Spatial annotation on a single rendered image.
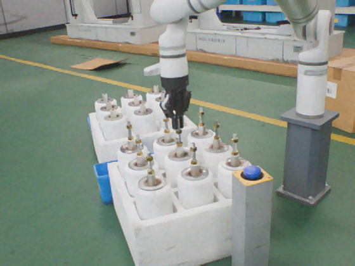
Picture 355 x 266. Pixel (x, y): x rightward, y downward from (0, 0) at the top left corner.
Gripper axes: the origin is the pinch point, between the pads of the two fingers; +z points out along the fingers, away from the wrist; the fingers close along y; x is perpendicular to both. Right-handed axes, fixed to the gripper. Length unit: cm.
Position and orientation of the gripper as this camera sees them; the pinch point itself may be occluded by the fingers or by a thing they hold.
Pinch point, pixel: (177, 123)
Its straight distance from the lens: 107.1
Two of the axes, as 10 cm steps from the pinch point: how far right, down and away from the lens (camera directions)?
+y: 5.5, -3.6, 7.5
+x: -8.3, -1.6, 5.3
